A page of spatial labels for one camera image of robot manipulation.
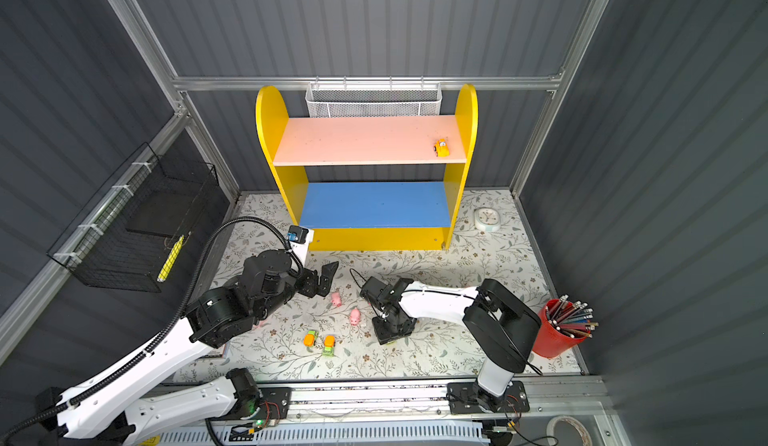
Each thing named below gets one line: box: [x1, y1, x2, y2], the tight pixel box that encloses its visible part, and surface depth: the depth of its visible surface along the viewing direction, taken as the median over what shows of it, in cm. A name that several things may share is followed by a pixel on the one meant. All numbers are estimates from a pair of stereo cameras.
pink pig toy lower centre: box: [350, 308, 361, 326], surface depth 88 cm
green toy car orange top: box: [322, 334, 336, 357], surface depth 83 cm
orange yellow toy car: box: [433, 138, 451, 157], surface depth 74 cm
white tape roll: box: [546, 415, 593, 446], surface depth 70 cm
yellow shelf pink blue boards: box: [256, 84, 479, 250], surface depth 80 cm
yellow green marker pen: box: [156, 234, 185, 283], surface depth 70 cm
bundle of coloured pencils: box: [548, 294, 599, 339], surface depth 75 cm
